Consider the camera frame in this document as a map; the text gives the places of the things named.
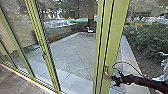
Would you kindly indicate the green framed glass door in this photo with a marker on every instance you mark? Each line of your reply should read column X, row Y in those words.
column 116, row 33

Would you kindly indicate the outdoor green shrub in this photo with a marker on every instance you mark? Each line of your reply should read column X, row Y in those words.
column 63, row 31
column 146, row 36

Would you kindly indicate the dark tree trunk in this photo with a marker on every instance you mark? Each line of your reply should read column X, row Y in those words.
column 91, row 13

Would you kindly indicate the pale low stone structure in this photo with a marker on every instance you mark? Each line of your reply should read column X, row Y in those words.
column 56, row 23

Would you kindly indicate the green framed glass wall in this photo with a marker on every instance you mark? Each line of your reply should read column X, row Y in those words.
column 38, row 33

